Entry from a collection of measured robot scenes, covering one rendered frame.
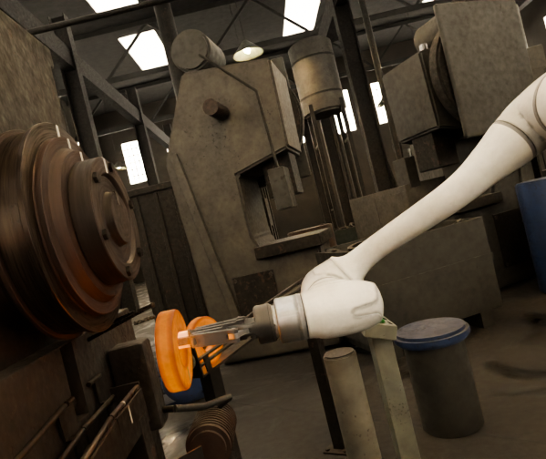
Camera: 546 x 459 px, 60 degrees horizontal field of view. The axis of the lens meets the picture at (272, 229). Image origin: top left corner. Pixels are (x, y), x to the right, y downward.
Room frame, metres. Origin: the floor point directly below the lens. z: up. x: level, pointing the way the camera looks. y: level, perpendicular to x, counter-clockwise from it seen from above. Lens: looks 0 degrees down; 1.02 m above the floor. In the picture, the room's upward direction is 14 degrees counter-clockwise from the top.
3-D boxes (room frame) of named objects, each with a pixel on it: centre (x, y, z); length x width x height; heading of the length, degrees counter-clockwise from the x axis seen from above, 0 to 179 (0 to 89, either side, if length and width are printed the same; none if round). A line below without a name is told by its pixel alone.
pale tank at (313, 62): (9.87, -1.64, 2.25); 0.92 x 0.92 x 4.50
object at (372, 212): (5.17, -1.37, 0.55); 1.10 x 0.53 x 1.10; 20
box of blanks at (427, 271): (3.52, -0.83, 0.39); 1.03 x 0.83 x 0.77; 105
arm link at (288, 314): (0.93, 0.01, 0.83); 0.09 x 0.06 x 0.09; 0
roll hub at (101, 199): (1.06, 0.35, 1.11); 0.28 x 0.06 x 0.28; 0
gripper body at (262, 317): (0.93, 0.08, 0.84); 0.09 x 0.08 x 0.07; 90
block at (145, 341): (1.29, 0.46, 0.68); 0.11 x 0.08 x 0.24; 90
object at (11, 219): (1.06, 0.44, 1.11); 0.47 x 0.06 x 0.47; 0
